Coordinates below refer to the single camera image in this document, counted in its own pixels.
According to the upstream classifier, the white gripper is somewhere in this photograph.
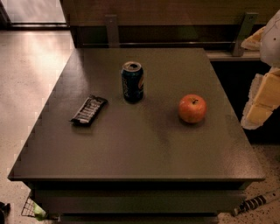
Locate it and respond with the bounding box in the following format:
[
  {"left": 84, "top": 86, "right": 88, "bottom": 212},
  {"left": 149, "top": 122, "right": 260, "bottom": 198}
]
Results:
[{"left": 241, "top": 10, "right": 280, "bottom": 130}]

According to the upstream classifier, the blue pepsi can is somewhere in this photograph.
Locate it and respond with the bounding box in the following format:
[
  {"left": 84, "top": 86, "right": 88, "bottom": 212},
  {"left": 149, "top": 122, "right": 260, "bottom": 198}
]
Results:
[{"left": 122, "top": 61, "right": 144, "bottom": 103}]

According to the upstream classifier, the red apple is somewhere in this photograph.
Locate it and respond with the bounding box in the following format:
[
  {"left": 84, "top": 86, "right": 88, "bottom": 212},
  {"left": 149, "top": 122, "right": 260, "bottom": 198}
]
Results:
[{"left": 178, "top": 94, "right": 207, "bottom": 123}]

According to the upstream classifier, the striped black white stick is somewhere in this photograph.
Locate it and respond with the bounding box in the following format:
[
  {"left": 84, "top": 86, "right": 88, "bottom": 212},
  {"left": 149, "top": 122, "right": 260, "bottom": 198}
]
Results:
[{"left": 232, "top": 188, "right": 280, "bottom": 216}]

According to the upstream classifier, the black snack bar wrapper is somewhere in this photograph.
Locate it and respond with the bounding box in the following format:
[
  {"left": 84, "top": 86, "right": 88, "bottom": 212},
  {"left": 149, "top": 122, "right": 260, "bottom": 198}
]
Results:
[{"left": 71, "top": 94, "right": 108, "bottom": 126}]

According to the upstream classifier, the black object at floor edge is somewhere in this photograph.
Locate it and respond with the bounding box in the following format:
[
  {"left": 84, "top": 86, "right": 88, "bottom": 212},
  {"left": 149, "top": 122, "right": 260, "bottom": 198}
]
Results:
[{"left": 0, "top": 202, "right": 11, "bottom": 224}]

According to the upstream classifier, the metal rail with brackets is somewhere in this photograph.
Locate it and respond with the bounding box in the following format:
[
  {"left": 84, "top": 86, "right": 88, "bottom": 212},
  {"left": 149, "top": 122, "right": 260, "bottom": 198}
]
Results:
[{"left": 77, "top": 12, "right": 258, "bottom": 57}]

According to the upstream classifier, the wire basket with green item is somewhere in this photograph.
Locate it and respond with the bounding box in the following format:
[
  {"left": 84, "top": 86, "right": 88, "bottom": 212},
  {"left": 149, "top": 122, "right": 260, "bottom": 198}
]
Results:
[{"left": 21, "top": 196, "right": 47, "bottom": 221}]

